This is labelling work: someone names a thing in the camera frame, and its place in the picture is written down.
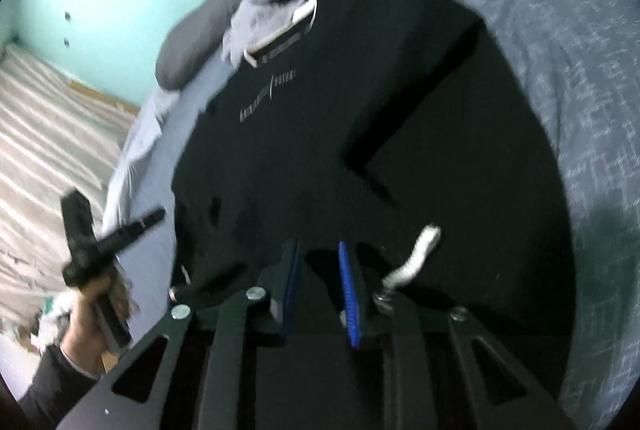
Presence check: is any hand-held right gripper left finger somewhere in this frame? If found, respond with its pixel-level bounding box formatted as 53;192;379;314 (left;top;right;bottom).
55;237;301;430

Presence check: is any long dark grey pillow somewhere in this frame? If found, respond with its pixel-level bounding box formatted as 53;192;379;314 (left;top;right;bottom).
155;0;381;90

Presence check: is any person's left forearm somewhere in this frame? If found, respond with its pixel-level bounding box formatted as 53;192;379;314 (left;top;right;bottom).
17;342;103;418

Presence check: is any crumpled white green bag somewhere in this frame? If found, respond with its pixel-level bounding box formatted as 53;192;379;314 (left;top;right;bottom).
30;297;76;351

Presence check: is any beige striped curtain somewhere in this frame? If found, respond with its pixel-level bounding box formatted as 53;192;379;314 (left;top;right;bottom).
0;42;141;341

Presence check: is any wooden frame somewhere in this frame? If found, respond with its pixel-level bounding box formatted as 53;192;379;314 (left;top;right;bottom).
67;78;142;115

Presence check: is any person's left hand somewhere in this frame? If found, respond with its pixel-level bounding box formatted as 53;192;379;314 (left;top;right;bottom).
62;272;135;363

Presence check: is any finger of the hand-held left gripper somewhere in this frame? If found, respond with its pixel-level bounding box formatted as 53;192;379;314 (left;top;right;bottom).
100;208;167;261

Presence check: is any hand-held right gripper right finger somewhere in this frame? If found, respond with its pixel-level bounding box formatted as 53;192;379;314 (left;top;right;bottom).
339;240;576;430

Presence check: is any white bed sheet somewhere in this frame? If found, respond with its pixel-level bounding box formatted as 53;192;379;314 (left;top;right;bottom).
102;87;181;235

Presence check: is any black sweater with white trim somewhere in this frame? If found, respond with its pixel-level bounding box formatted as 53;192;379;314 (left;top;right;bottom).
170;0;573;346

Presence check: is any blue-grey bedspread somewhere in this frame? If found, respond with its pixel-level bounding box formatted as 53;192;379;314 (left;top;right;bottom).
100;0;640;430

